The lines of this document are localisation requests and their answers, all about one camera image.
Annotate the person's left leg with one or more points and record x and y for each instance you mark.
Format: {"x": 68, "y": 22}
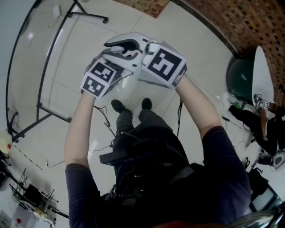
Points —
{"x": 124, "y": 124}

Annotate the white power adapter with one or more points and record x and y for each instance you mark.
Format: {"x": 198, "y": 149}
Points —
{"x": 57, "y": 11}

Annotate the person's left forearm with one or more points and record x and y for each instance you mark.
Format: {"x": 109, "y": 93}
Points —
{"x": 78, "y": 129}

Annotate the black chest-mounted device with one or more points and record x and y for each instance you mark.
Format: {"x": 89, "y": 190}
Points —
{"x": 111, "y": 158}

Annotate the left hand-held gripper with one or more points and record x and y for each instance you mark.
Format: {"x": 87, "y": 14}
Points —
{"x": 98, "y": 73}

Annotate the black box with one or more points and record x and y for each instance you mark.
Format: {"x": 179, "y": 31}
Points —
{"x": 33, "y": 193}

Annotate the dark green round bin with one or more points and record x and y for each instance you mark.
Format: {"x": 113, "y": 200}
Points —
{"x": 239, "y": 80}

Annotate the person's right forearm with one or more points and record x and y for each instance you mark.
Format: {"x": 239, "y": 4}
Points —
{"x": 200, "y": 107}

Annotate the white box red label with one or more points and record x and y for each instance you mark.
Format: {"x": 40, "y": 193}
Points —
{"x": 22, "y": 219}

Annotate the person's leg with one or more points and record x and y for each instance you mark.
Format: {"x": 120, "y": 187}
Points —
{"x": 153, "y": 122}
{"x": 124, "y": 124}

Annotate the person's black shoe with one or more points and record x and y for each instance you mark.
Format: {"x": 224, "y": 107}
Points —
{"x": 147, "y": 103}
{"x": 118, "y": 105}

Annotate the person's right leg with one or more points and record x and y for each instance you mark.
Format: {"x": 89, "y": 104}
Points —
{"x": 153, "y": 122}

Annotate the grey table with black frame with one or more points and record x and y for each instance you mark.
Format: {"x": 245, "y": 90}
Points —
{"x": 9, "y": 33}

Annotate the white round table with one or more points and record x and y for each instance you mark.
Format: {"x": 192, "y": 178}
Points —
{"x": 261, "y": 73}

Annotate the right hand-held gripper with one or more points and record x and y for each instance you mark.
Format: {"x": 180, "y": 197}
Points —
{"x": 164, "y": 64}

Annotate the person's left black shoe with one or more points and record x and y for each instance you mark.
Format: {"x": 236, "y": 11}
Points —
{"x": 118, "y": 105}

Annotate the brown printed cardboard box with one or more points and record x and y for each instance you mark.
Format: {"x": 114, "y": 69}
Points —
{"x": 147, "y": 6}

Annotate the striped floor tape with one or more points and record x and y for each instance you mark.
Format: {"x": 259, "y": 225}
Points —
{"x": 29, "y": 158}

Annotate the person's right black shoe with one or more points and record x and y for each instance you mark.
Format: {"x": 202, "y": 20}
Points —
{"x": 147, "y": 103}

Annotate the person's dark shirt torso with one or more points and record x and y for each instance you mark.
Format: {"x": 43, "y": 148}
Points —
{"x": 200, "y": 189}

